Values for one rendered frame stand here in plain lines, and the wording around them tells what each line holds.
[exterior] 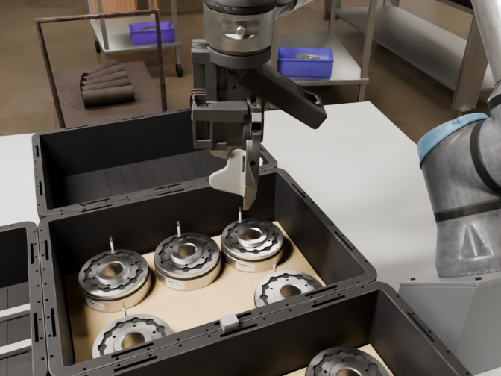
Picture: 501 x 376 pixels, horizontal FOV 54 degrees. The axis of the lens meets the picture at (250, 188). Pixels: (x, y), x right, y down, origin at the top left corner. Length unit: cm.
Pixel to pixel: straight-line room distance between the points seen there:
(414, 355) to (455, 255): 22
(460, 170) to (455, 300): 19
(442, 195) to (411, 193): 45
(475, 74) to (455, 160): 253
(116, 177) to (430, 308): 65
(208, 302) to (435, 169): 40
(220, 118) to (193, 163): 52
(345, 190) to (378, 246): 22
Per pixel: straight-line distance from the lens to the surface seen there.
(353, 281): 63
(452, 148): 79
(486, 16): 80
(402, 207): 119
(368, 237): 108
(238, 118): 55
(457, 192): 79
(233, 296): 74
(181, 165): 106
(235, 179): 60
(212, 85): 55
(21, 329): 77
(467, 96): 334
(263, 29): 52
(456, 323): 77
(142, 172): 105
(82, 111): 276
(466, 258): 79
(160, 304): 74
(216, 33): 52
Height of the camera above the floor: 136
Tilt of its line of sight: 33 degrees down
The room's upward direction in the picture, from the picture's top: straight up
